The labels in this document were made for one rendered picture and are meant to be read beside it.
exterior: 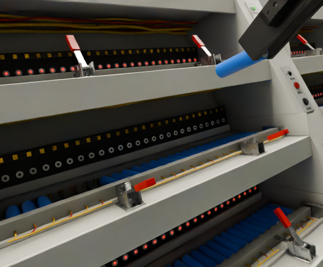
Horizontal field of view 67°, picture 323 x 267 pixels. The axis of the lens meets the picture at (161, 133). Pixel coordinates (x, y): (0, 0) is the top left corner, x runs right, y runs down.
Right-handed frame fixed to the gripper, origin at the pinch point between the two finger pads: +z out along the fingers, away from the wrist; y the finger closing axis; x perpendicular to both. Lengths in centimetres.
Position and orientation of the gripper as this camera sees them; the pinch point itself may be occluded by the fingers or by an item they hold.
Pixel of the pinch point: (278, 23)
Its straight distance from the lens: 28.5
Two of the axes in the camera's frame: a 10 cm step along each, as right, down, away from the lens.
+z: -3.5, 5.1, 7.9
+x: 4.3, 8.3, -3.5
